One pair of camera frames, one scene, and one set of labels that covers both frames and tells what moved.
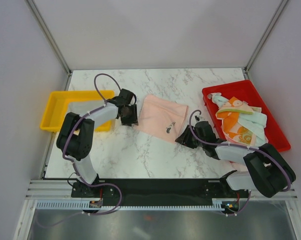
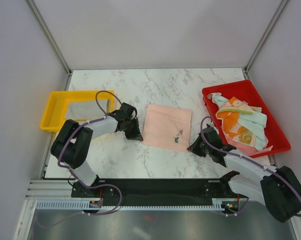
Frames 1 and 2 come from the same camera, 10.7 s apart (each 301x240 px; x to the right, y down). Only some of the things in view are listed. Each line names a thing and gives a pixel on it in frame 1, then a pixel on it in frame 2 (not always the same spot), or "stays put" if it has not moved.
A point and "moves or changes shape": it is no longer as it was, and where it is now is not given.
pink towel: x=162 y=118 moves or changes shape
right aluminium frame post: x=246 y=68 stays put
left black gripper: x=133 y=120 -> x=131 y=136
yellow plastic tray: x=56 y=107 stays put
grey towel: x=82 y=107 stays put
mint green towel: x=254 y=123 stays put
